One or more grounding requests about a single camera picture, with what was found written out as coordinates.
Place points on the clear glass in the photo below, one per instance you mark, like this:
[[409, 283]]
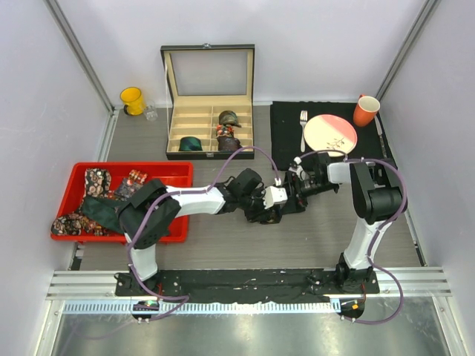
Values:
[[150, 111]]

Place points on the red plastic bin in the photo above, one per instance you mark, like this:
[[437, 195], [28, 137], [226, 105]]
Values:
[[179, 174]]

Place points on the rolled dark maroon tie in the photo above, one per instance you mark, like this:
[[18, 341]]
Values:
[[228, 144]]

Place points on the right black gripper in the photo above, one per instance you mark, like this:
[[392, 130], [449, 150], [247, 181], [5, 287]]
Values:
[[296, 202]]

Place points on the silver fork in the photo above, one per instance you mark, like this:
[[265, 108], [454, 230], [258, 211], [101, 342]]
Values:
[[303, 122]]

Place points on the black placemat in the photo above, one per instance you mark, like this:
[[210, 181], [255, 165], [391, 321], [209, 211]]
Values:
[[286, 130]]

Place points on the rolled green blue tie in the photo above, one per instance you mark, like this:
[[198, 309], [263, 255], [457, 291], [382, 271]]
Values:
[[190, 144]]

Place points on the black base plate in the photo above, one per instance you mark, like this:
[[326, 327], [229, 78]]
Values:
[[247, 286]]

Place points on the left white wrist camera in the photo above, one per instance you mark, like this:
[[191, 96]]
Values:
[[274, 196]]

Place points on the orange striped rolled tie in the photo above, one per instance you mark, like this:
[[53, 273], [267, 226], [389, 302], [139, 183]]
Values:
[[138, 177]]

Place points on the yellow mug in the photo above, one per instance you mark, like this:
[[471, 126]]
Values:
[[133, 100]]

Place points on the rolled orange floral tie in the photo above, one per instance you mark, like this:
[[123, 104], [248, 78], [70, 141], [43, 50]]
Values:
[[225, 131]]

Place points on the aluminium front rail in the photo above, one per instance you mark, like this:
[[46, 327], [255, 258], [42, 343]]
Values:
[[93, 292]]

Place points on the dark green leaf tie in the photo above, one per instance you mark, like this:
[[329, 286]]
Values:
[[103, 211]]

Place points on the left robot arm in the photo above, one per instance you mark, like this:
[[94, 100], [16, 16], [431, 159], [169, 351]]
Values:
[[146, 216]]

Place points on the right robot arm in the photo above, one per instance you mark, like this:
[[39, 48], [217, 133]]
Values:
[[379, 197]]

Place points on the silver knife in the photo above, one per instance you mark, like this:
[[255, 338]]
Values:
[[381, 136]]

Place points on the pink cream plate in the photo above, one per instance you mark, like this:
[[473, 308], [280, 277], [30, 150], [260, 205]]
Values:
[[330, 132]]

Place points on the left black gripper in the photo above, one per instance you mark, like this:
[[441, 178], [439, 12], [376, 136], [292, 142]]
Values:
[[260, 210]]

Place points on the black tie storage box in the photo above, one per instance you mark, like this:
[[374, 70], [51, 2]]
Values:
[[202, 81]]

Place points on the orange mug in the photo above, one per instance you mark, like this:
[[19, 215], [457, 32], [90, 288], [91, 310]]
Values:
[[365, 111]]

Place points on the black gold leaf tie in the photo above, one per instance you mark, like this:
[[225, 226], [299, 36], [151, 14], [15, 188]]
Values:
[[269, 216]]

